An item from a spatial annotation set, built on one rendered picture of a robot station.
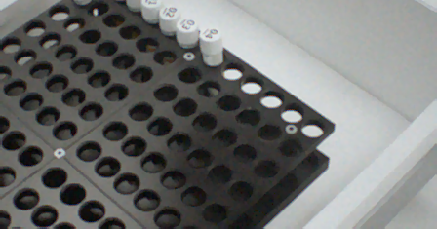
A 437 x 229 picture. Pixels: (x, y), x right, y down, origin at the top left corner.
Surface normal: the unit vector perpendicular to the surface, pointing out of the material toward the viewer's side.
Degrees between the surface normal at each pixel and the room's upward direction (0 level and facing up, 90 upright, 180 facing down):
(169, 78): 0
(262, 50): 0
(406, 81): 90
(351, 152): 0
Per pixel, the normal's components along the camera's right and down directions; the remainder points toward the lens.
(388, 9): -0.69, 0.55
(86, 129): 0.00, -0.65
